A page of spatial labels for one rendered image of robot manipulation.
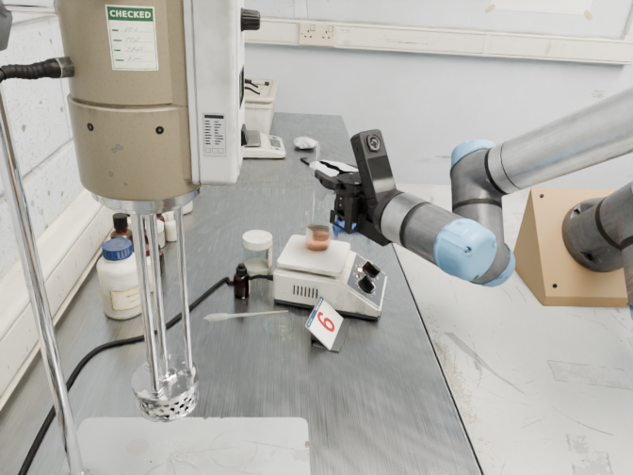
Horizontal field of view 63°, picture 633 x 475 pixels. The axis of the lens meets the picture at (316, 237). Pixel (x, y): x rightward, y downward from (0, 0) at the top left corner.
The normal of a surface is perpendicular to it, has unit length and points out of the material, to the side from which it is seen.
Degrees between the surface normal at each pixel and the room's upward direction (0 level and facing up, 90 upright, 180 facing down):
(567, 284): 45
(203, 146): 90
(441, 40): 90
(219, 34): 90
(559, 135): 71
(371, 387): 0
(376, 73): 90
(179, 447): 0
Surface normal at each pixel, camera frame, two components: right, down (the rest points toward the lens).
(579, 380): 0.06, -0.89
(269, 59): 0.06, 0.46
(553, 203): 0.08, -0.30
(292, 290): -0.21, 0.44
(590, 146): -0.61, 0.53
